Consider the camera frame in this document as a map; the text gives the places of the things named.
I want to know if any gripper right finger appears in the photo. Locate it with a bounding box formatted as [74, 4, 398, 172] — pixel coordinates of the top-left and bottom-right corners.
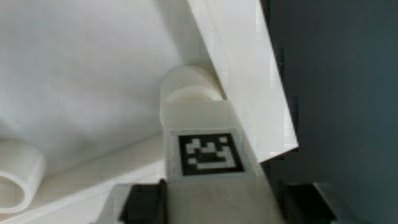
[277, 182, 355, 224]

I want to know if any white square table top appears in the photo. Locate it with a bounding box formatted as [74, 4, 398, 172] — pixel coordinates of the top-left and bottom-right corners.
[0, 0, 296, 224]

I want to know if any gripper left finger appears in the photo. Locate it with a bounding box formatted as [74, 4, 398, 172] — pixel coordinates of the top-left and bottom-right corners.
[103, 180, 168, 224]

